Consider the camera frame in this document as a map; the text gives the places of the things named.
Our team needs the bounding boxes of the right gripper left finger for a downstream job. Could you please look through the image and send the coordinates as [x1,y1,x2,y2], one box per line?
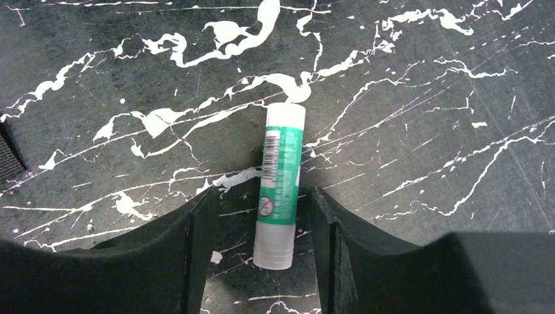
[1,187,220,313]

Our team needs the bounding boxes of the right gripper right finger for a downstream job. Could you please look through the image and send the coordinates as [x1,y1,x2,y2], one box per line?
[310,188,554,313]

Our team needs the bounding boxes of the green white glue stick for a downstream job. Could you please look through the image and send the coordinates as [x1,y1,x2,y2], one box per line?
[253,103,306,270]

